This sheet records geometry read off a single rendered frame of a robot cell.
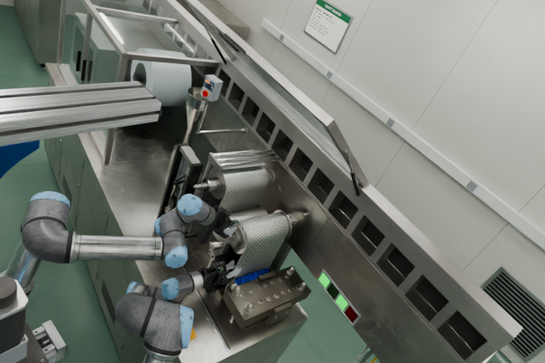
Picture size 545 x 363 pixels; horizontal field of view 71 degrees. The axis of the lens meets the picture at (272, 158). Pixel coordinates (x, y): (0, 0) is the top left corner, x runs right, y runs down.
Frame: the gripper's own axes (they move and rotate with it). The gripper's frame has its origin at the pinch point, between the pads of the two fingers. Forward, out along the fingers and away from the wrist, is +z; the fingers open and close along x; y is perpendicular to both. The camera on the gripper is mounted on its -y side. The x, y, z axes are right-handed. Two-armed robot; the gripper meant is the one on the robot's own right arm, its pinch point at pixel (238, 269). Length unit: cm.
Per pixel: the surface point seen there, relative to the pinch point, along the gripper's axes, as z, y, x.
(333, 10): 262, 63, 245
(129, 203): -22, -19, 68
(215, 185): -4.8, 26.1, 28.3
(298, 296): 25.3, -6.0, -19.7
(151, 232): -19, -19, 46
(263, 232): 6.8, 20.6, 1.8
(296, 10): 263, 38, 304
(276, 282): 18.9, -6.0, -9.3
